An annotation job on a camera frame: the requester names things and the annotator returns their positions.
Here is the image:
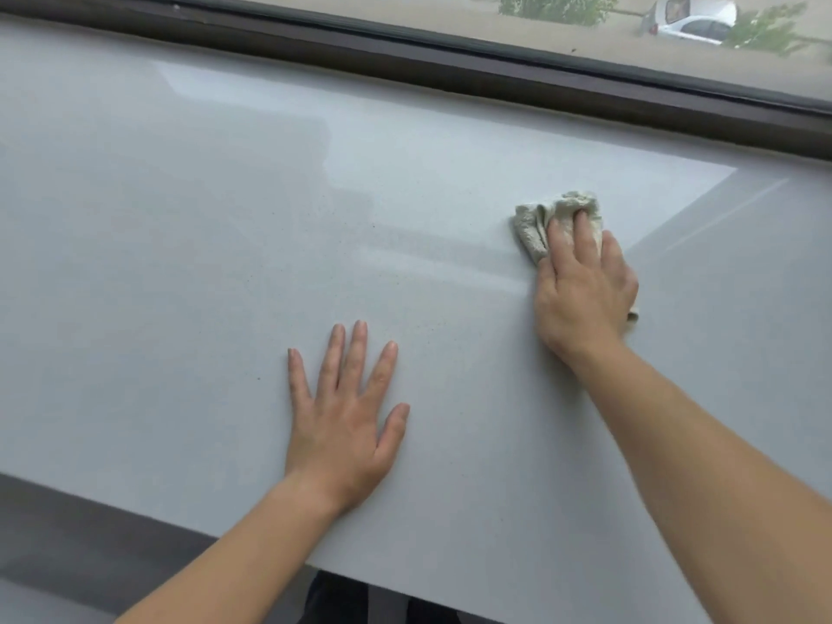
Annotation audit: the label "person's right forearm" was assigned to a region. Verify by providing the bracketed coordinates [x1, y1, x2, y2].
[575, 337, 832, 624]

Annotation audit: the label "silver car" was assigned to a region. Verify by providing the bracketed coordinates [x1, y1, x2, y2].
[636, 0, 739, 45]

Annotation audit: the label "person's left hand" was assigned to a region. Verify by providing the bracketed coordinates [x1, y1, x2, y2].
[287, 320, 412, 514]

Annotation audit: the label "grey trousers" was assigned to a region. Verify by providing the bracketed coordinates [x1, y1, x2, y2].
[302, 569, 459, 624]

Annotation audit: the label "person's right hand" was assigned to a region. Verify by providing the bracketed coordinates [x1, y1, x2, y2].
[532, 211, 641, 366]

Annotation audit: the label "dark brown window frame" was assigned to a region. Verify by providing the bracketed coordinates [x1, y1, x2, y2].
[0, 0, 832, 162]

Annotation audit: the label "person's left forearm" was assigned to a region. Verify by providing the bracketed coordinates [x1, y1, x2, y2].
[116, 472, 344, 624]

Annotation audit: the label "slender green tree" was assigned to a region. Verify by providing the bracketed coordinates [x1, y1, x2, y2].
[721, 3, 814, 57]

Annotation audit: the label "white cleaning cloth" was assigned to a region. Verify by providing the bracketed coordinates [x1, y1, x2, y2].
[508, 191, 642, 323]

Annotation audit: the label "bushy green tree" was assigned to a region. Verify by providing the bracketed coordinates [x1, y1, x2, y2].
[498, 0, 620, 27]

